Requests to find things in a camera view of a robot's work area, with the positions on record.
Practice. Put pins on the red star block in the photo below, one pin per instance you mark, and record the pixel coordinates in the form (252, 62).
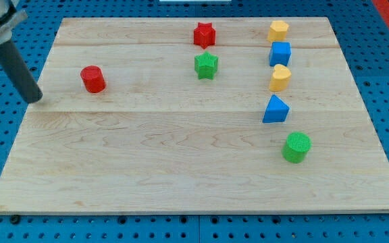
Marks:
(204, 35)

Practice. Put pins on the green star block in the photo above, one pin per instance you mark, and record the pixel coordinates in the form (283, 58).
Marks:
(206, 65)

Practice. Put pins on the green cylinder block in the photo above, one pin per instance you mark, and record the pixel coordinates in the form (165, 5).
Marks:
(296, 147)

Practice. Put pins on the blue triangle block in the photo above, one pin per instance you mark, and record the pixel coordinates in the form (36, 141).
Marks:
(276, 110)

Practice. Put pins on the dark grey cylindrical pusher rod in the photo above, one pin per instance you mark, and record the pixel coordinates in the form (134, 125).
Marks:
(17, 71)

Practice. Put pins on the red cylinder block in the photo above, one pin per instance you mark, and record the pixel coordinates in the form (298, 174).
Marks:
(93, 79)

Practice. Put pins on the yellow heart block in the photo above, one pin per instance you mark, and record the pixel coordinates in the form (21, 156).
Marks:
(280, 78)

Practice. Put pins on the blue cube block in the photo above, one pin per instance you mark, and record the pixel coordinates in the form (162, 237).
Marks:
(280, 53)

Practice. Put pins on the light wooden board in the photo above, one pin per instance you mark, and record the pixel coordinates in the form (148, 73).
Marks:
(159, 141)

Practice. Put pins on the yellow hexagon block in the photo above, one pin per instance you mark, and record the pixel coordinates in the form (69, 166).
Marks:
(277, 31)

